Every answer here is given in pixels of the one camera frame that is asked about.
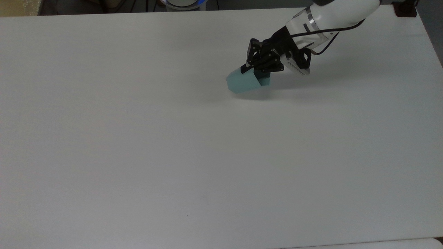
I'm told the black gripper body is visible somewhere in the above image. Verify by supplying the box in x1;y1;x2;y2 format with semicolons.
259;26;301;68

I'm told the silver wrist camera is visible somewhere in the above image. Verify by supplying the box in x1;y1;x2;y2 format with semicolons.
279;48;312;76

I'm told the black table clamp stand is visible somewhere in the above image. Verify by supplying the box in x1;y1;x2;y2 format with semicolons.
394;0;418;18

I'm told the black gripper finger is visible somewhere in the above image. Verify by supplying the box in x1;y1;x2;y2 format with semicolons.
240;37;261;74
254;62;286;79

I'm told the robot base with blue ring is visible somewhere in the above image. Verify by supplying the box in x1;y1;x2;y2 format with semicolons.
160;0;209;11

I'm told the black camera cable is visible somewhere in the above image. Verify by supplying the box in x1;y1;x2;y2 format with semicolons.
290;19;367;56

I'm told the yellowish fabric item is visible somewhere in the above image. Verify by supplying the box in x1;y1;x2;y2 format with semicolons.
0;0;43;17

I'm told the teal block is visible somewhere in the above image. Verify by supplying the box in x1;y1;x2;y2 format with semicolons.
226;67;272;94

